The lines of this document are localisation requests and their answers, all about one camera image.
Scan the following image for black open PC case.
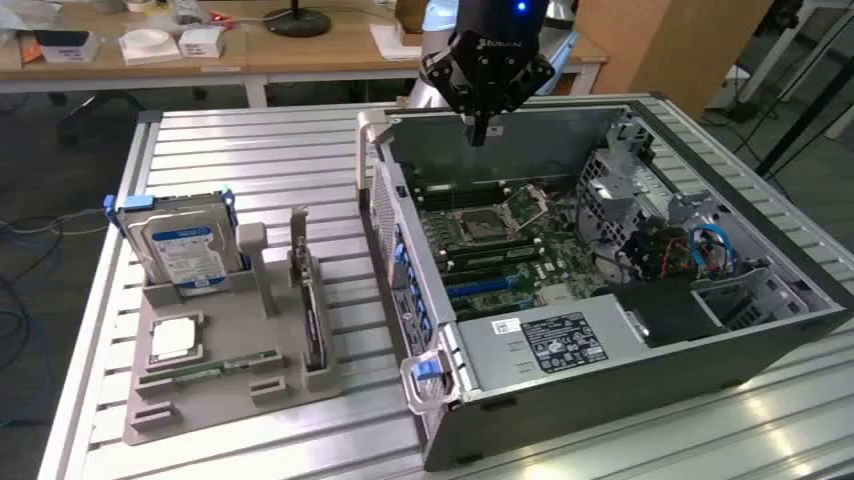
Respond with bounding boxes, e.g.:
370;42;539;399
355;92;854;474

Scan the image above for black round stand base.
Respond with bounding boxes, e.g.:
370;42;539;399
263;0;334;39

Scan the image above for black chair base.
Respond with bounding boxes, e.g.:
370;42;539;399
55;91;150;147

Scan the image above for grey parts rack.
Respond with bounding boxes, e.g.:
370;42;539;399
124;222;343;447

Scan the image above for small white labelled box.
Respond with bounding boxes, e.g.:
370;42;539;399
176;25;228;59

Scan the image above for brown cardboard box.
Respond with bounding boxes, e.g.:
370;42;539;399
393;0;430;36

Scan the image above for silver CPU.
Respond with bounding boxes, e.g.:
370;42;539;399
150;318;202;362

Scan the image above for green loose RAM stick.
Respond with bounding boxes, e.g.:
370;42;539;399
143;349;279;384

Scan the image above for wooden desk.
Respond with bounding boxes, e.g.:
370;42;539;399
0;0;610;109

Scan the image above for blue SATA wire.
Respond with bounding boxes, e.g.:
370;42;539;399
689;223;740;275

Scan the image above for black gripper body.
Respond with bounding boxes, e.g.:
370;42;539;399
446;0;549;114

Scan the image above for grey power supply unit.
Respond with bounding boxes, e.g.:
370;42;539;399
457;294;650;392

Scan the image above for wooden cabinet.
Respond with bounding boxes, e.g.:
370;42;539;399
574;0;777;122

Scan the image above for hard disk with blue carrier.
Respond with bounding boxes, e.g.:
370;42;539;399
103;187;255;300

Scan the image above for white box with black lid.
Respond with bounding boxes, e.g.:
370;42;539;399
32;29;103;65

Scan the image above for metal socket cover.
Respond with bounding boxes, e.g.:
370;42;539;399
503;184;555;230

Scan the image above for red wire bundle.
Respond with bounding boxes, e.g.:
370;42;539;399
658;238;690;279

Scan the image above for blue expansion slot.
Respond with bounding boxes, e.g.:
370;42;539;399
447;277;525;301

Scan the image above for blue floor cable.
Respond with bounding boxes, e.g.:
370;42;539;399
0;219;59;429

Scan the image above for white tape dispenser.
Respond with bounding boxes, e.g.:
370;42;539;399
118;28;184;67

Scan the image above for grey floor cable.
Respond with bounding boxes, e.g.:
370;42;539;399
0;208;114;237

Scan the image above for green motherboard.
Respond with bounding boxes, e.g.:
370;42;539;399
414;178;603;322

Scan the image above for black metal pole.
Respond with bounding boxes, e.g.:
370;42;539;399
753;62;854;181

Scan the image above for white papers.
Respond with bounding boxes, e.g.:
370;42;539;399
370;22;426;63

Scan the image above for black Nvidia graphics card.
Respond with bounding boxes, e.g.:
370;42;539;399
287;207;330;372

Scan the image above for metal disk bay cage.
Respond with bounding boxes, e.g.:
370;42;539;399
577;147;677;242

